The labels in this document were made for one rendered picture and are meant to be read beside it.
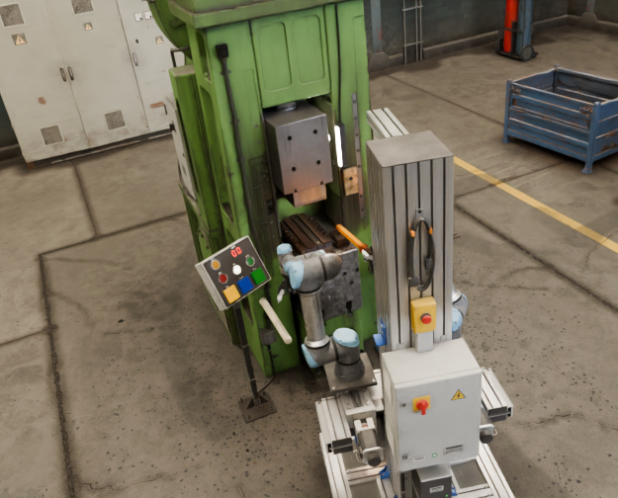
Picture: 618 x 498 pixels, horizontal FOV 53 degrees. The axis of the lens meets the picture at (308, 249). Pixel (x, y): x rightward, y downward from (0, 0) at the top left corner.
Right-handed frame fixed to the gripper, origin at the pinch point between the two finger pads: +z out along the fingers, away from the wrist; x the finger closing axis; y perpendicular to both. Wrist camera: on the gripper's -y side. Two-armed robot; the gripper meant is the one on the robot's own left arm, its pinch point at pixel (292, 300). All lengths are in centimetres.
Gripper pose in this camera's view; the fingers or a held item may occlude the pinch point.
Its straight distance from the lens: 337.8
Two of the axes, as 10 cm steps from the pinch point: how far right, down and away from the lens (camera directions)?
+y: 1.6, 5.0, -8.5
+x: 9.8, -1.7, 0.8
